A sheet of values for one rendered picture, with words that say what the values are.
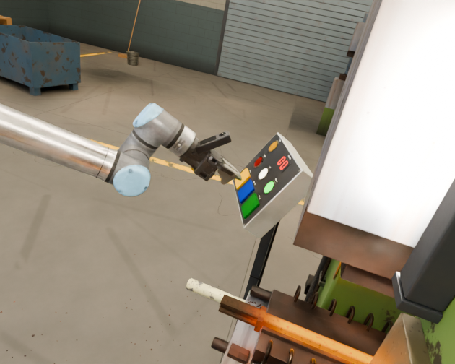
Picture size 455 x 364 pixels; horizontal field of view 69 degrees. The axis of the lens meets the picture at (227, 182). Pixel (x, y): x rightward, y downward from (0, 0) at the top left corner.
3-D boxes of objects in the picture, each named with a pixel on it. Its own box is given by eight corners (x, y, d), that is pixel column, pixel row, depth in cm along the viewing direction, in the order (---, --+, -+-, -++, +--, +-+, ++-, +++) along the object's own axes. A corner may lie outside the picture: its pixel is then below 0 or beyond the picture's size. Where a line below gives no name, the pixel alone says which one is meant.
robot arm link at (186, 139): (185, 120, 103) (184, 131, 95) (197, 130, 105) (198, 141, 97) (167, 141, 106) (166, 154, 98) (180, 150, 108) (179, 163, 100)
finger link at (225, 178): (232, 188, 112) (211, 174, 108) (243, 176, 110) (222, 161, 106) (233, 193, 109) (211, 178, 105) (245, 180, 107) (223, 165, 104)
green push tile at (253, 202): (244, 218, 113) (258, 203, 111) (240, 206, 120) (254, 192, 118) (247, 220, 114) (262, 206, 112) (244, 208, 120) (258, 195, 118)
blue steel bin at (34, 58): (-21, 75, 499) (-30, 23, 466) (28, 70, 566) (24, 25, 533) (34, 97, 461) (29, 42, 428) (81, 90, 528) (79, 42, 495)
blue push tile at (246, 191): (239, 202, 122) (253, 188, 120) (237, 192, 129) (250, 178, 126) (243, 205, 123) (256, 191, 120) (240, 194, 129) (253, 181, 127)
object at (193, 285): (184, 292, 129) (185, 282, 127) (190, 283, 134) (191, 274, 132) (292, 338, 120) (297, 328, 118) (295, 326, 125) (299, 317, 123)
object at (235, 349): (249, 354, 76) (250, 350, 75) (245, 365, 73) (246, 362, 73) (231, 345, 77) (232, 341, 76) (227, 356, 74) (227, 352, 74)
